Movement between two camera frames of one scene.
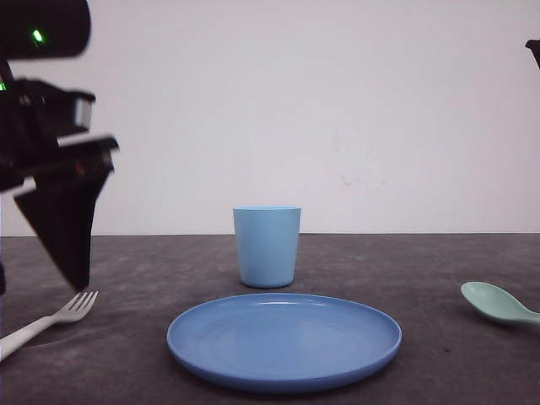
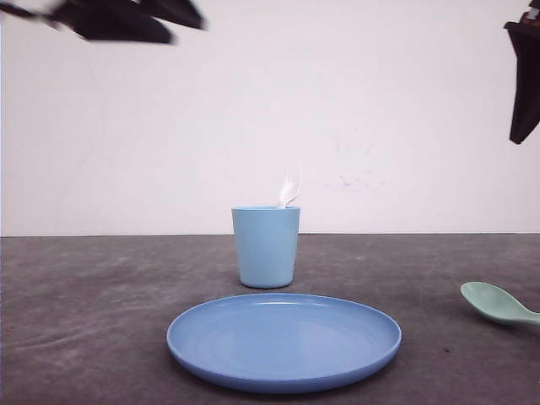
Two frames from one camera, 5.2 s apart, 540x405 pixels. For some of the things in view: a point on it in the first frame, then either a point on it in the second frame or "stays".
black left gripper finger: x=62 y=208 → x=110 y=20
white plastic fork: x=14 y=339 → x=292 y=184
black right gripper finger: x=534 y=45 → x=526 y=44
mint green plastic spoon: x=498 y=302 stays
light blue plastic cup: x=267 y=240 stays
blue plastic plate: x=275 y=342 stays
